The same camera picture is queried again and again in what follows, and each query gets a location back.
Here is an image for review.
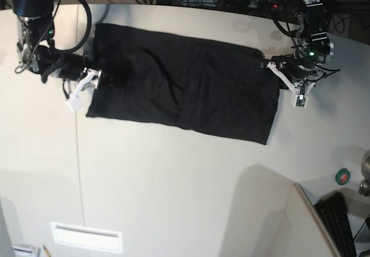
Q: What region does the black keyboard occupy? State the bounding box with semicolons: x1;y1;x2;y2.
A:
314;192;357;257

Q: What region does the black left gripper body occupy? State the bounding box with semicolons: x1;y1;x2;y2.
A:
282;57;315;82

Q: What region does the pencil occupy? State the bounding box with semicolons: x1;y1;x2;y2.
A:
43;245;51;257

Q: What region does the silver metal cylinder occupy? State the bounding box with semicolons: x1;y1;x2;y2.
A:
358;157;370;197

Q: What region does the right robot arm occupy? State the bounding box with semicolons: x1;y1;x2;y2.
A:
12;0;92;83

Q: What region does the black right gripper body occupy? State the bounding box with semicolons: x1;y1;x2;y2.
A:
53;54;85;80

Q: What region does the black power strip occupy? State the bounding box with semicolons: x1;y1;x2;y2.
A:
215;0;287;12

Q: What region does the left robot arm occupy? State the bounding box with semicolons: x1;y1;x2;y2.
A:
262;0;340;83

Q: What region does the green tape roll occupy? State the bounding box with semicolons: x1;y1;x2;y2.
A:
335;168;350;186

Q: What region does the black t-shirt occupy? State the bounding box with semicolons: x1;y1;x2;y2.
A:
87;23;279;145

